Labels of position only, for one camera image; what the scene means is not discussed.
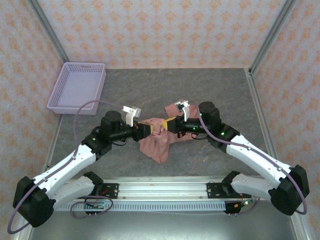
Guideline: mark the pink printed t-shirt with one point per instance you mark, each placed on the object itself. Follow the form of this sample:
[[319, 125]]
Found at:
[[157, 147]]

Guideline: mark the lilac plastic basket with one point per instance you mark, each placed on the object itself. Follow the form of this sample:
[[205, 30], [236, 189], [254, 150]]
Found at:
[[65, 87]]

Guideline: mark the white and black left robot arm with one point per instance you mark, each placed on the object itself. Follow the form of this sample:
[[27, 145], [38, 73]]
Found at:
[[65, 165]]

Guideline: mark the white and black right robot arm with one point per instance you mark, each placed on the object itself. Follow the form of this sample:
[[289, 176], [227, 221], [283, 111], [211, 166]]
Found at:
[[257, 160]]

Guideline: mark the small circuit board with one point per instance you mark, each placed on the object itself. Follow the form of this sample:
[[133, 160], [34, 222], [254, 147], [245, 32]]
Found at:
[[243, 203], [97, 205]]

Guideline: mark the grey metal sheet panel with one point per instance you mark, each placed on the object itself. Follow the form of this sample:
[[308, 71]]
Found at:
[[162, 227]]

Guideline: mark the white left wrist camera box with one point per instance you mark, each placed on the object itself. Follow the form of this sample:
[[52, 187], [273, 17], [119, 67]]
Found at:
[[131, 116]]

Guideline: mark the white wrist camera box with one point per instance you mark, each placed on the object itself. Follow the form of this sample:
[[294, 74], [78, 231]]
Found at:
[[186, 112], [131, 116]]

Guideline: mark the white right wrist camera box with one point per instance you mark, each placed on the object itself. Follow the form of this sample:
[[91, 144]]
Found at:
[[186, 112]]

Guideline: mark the aluminium table side rail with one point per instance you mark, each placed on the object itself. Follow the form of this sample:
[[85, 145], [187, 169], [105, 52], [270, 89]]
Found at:
[[259, 105], [54, 140]]

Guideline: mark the aluminium mounting rail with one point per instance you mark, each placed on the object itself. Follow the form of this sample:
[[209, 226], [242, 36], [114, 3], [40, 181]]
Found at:
[[162, 191]]

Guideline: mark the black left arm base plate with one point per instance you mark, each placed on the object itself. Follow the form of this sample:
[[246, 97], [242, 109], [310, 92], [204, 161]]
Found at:
[[113, 187]]

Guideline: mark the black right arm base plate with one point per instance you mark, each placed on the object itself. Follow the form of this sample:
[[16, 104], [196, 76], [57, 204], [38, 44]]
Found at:
[[212, 190]]

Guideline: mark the aluminium frame post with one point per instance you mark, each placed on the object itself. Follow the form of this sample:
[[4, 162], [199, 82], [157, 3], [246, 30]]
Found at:
[[270, 37], [53, 37]]

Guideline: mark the short aluminium frame strut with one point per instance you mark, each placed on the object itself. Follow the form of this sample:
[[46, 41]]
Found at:
[[300, 225], [22, 235]]

